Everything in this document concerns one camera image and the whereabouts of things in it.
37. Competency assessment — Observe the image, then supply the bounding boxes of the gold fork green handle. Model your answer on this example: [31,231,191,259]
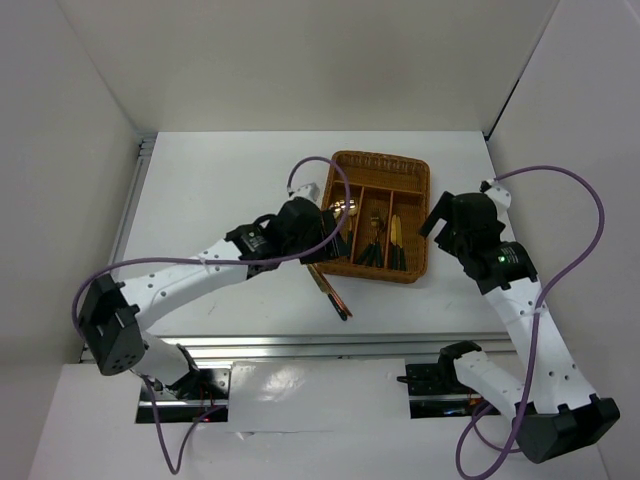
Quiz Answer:
[356,214,384,268]
[361,236,375,266]
[371,215,386,268]

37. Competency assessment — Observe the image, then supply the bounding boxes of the gold knife green handle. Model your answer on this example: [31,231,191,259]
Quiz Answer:
[390,215,399,270]
[307,262,350,322]
[396,216,407,271]

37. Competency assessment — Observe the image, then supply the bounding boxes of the brown wicker cutlery tray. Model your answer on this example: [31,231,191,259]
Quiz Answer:
[318,150,431,284]

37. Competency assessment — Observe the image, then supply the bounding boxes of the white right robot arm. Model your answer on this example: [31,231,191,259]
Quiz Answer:
[420,188,620,464]

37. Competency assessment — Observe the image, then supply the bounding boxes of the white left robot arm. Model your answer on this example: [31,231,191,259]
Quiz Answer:
[78,197,346,399]

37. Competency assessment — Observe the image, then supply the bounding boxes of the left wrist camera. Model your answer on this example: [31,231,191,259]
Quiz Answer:
[287,182,320,203]

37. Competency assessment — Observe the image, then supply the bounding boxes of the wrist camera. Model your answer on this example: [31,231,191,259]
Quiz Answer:
[480,179,512,219]
[287,182,320,203]

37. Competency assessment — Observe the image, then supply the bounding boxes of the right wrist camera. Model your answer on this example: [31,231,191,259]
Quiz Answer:
[480,179,512,219]

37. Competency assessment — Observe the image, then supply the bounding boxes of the aluminium table frame rail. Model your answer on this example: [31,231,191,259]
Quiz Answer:
[113,131,511,360]

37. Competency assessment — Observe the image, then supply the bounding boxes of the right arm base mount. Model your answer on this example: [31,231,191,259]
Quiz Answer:
[396,341,484,419]

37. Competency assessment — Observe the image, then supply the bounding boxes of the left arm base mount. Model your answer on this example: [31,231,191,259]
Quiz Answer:
[135,363,232,424]

